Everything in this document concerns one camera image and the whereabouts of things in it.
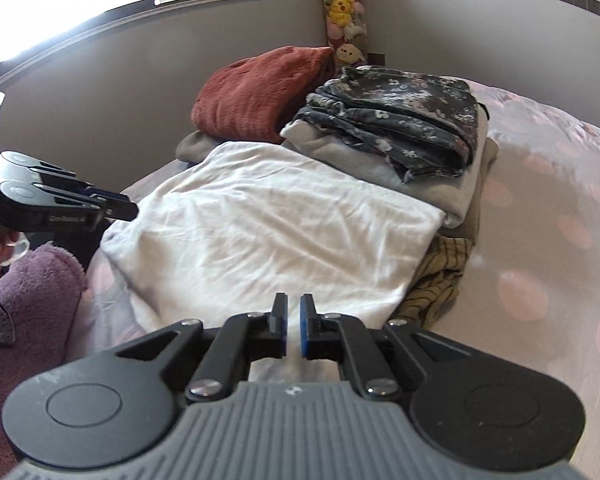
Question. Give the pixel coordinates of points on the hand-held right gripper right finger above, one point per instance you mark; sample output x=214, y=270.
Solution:
x=305, y=330

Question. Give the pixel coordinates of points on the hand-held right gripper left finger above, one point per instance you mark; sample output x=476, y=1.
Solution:
x=281, y=327

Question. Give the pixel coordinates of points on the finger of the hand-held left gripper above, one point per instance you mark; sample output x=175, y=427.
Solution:
x=115, y=207
x=60, y=170

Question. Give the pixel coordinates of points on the cream silky garment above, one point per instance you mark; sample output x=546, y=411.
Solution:
x=280, y=220

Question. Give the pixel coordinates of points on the taupe folded cloth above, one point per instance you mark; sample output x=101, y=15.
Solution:
x=195, y=147

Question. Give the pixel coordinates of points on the olive striped garment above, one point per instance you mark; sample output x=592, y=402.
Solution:
x=440, y=280

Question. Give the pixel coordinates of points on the light grey folded sweatshirt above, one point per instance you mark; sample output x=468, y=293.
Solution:
x=360, y=160

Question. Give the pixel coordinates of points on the rust red fleece blanket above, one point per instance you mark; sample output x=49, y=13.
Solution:
x=260, y=90

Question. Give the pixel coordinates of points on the beige folded garment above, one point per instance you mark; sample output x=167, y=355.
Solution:
x=485, y=195

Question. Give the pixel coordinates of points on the dark floral folded garment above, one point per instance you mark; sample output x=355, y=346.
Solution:
x=395, y=110

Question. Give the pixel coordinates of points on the clear tube of plush toys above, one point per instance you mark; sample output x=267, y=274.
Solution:
x=342, y=10

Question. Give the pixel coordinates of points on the small black wall box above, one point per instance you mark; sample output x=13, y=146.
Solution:
x=375, y=58

